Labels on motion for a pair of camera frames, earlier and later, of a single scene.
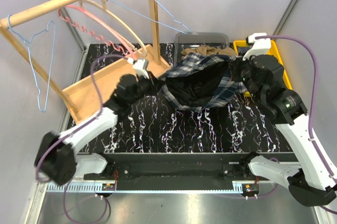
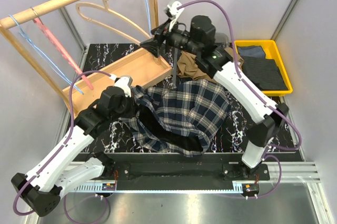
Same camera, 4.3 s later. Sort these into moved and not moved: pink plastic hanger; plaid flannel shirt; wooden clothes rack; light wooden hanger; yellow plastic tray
Moved: light wooden hanger; pink plastic hanger; plaid flannel shirt
Not moved: yellow plastic tray; wooden clothes rack
